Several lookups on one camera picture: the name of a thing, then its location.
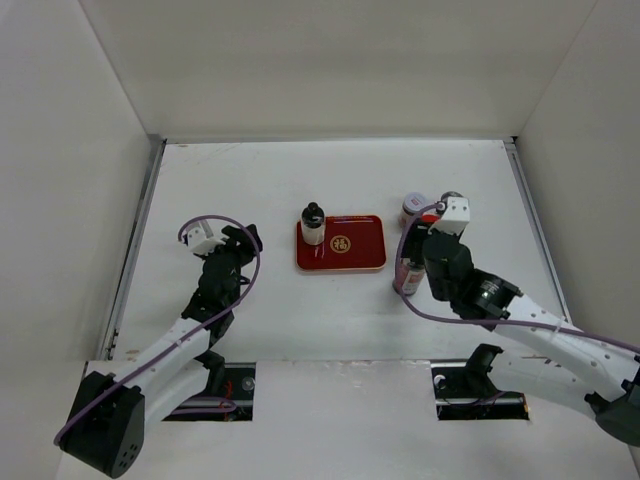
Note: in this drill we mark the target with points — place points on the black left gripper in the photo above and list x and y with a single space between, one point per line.
239 242

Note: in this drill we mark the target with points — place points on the red lid white jar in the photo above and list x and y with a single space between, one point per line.
430 218

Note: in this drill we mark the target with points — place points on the dark red sauce bottle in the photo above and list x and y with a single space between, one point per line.
408 276

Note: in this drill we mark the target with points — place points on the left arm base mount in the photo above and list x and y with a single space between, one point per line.
227 397

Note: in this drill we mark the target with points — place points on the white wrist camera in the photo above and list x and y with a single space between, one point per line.
454 218
199 238

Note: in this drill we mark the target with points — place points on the black cap clear bottle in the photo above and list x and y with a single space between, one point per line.
313 224

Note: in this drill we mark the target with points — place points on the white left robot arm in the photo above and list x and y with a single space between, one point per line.
111 413

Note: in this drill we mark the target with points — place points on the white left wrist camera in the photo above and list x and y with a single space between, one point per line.
199 238

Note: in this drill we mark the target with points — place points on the grey lid spice jar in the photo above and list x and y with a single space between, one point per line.
450 194

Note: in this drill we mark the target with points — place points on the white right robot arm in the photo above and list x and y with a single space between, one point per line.
596 377

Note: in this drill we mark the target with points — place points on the white lid spice jar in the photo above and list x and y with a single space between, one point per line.
412 203

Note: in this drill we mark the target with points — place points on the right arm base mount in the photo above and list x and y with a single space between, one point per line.
464 392

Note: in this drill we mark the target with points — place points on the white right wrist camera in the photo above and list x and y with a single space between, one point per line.
454 218

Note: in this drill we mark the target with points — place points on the red lacquer tray gold rim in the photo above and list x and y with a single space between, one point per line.
351 243

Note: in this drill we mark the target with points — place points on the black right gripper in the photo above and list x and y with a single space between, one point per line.
415 233

